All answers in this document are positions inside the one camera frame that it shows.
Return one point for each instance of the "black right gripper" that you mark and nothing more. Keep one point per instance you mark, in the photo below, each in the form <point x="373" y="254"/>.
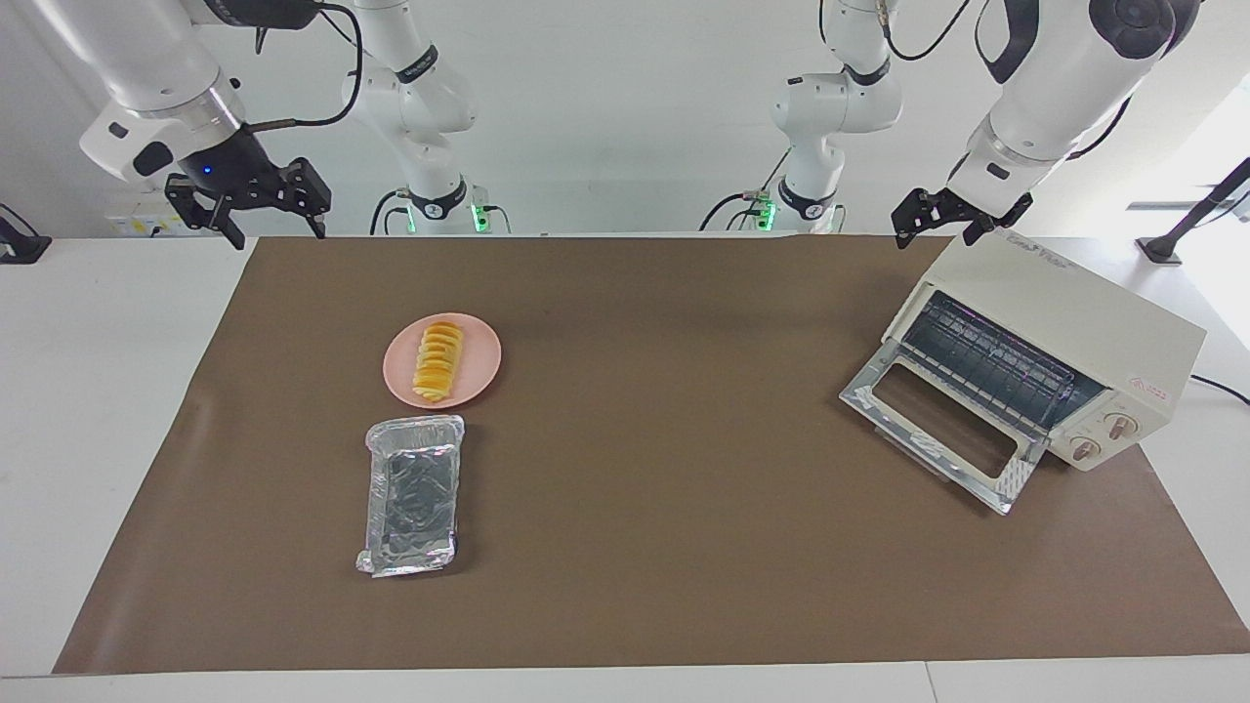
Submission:
<point x="229" y="171"/>

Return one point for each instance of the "silver foil baking tray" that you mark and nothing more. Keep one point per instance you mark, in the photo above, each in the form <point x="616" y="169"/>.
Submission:
<point x="410" y="498"/>

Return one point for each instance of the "glass oven door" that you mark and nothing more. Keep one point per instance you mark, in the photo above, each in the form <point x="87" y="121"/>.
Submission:
<point x="869" y="391"/>

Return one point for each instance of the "small black stand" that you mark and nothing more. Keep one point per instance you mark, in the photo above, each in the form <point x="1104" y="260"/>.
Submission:
<point x="20" y="249"/>

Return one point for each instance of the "cream toaster oven body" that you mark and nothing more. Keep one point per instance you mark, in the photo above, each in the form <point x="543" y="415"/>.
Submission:
<point x="1074" y="308"/>

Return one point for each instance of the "brown table mat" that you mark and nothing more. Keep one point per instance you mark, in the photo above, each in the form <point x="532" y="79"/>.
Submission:
<point x="664" y="508"/>

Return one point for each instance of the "white wall power strip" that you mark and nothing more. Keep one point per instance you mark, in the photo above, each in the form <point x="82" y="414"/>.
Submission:
<point x="146" y="227"/>

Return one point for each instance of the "pink round plate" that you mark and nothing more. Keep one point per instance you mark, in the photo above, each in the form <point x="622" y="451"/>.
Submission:
<point x="483" y="356"/>

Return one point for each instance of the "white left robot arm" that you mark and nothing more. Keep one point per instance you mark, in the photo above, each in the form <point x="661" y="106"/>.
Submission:
<point x="1055" y="78"/>

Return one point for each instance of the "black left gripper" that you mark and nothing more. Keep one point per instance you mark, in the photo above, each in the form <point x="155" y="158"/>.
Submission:
<point x="952" y="207"/>

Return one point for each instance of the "cream oven knob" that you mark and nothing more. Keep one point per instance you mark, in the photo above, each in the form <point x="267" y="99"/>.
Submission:
<point x="1085" y="449"/>
<point x="1122" y="426"/>

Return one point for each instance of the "tall black stand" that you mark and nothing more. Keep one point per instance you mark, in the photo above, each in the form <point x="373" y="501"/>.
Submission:
<point x="1162" y="249"/>

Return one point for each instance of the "sliced yellow bread loaf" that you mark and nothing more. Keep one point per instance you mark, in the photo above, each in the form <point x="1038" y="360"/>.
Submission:
<point x="437" y="363"/>

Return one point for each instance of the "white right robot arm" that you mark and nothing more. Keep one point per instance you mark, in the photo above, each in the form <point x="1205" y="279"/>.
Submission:
<point x="146" y="59"/>

